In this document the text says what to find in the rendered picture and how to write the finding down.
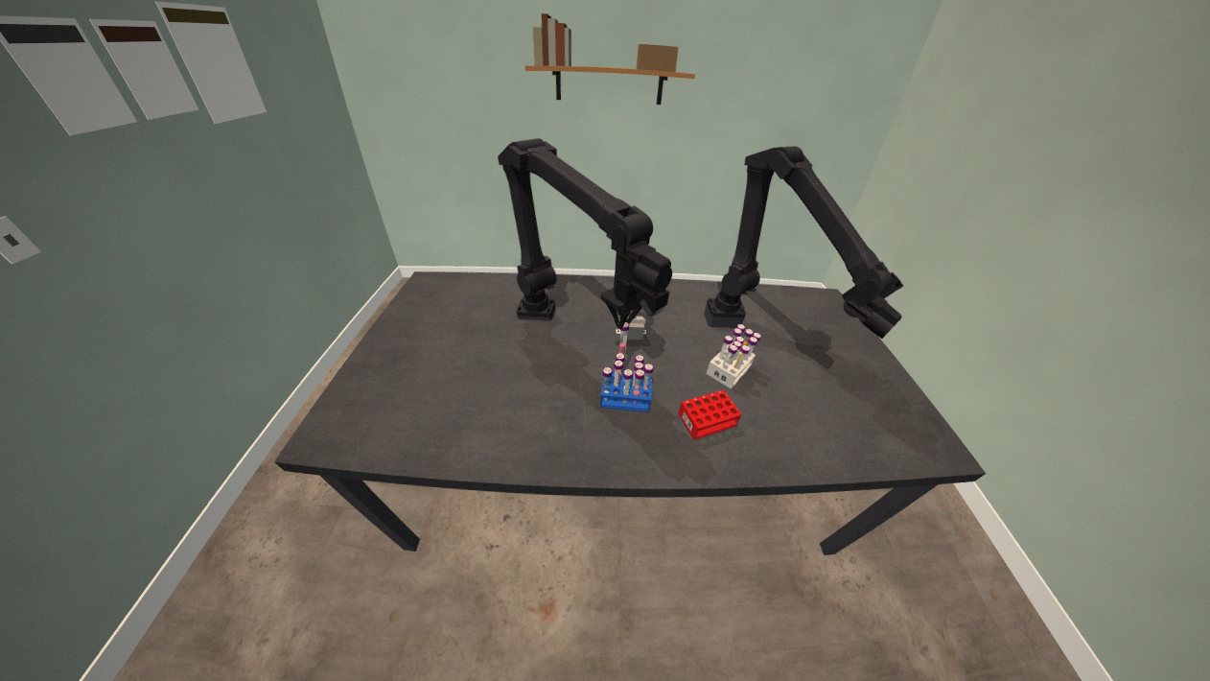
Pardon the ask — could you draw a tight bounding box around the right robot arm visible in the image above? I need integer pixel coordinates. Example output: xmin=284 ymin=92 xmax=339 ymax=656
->
xmin=499 ymin=138 xmax=672 ymax=317

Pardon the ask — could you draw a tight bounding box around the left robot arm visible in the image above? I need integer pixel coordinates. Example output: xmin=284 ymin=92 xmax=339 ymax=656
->
xmin=707 ymin=146 xmax=903 ymax=339

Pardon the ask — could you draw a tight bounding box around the red tube rack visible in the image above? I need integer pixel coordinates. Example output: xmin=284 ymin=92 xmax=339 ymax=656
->
xmin=678 ymin=389 xmax=742 ymax=440

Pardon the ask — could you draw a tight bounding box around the white test tube rack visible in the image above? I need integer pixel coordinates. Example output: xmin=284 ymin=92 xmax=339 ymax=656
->
xmin=707 ymin=352 xmax=756 ymax=389

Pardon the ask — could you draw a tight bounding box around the blue test tube rack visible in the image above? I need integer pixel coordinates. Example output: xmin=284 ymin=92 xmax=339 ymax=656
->
xmin=600 ymin=373 xmax=651 ymax=412

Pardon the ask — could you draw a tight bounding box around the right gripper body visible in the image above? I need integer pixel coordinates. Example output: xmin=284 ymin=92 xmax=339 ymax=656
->
xmin=601 ymin=272 xmax=641 ymax=314

